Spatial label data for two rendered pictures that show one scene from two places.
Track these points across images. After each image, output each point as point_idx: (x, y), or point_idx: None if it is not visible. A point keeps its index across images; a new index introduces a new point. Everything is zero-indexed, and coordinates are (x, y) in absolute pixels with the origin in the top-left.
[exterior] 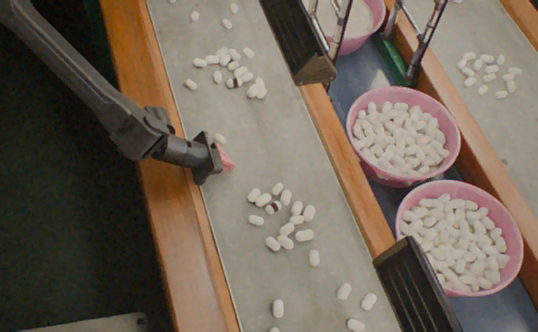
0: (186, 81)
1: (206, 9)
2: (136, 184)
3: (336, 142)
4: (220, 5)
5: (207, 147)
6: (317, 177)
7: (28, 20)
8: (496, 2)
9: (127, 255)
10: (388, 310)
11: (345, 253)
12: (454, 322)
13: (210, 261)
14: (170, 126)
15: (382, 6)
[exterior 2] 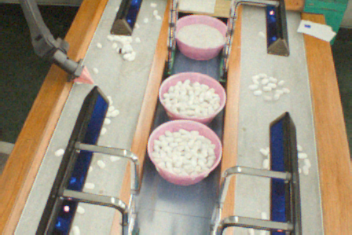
0: (97, 43)
1: None
2: None
3: (151, 88)
4: (140, 18)
5: (78, 64)
6: (132, 101)
7: None
8: (303, 56)
9: None
10: (123, 166)
11: (120, 136)
12: (87, 117)
13: (53, 114)
14: (64, 49)
15: None
